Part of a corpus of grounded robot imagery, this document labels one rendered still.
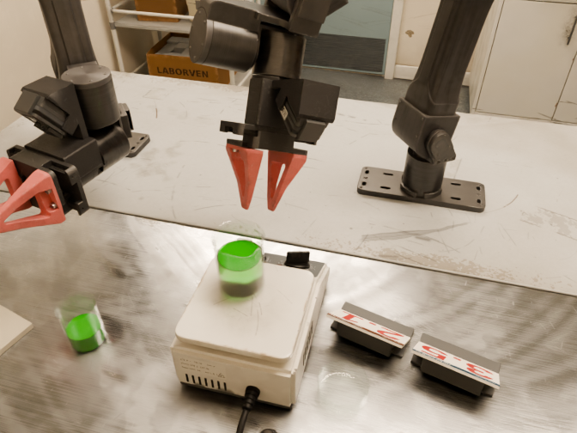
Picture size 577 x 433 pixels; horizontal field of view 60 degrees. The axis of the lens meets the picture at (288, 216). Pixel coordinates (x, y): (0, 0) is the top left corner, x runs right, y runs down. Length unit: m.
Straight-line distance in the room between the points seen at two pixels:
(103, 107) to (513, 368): 0.56
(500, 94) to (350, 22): 1.07
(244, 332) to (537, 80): 2.57
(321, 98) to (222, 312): 0.24
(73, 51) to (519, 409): 0.67
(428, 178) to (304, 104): 0.34
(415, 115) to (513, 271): 0.25
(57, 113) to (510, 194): 0.67
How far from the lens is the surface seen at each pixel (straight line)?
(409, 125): 0.75
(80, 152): 0.64
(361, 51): 3.48
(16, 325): 0.69
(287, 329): 0.50
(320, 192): 0.82
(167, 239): 0.75
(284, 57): 0.58
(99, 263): 0.74
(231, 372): 0.52
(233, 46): 0.55
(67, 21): 0.72
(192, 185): 0.85
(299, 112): 0.50
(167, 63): 2.80
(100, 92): 0.65
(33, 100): 0.61
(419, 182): 0.80
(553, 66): 2.92
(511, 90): 2.94
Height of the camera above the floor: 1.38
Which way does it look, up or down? 39 degrees down
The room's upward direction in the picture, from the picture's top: straight up
